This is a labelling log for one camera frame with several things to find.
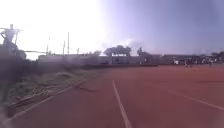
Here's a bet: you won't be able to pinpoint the grey kerb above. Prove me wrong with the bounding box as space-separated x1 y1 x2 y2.
5 79 88 118

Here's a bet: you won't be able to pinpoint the group of people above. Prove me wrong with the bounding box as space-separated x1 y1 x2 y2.
172 57 218 68

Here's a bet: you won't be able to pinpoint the group of trees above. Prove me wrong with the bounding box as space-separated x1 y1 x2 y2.
102 44 145 57

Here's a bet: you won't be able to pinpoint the short poles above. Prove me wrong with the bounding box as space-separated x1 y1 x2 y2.
45 31 81 56

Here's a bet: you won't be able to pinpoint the low boundary wall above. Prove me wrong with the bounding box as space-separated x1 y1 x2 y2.
37 53 100 66

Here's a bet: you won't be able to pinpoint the low long building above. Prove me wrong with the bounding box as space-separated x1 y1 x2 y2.
98 53 224 66

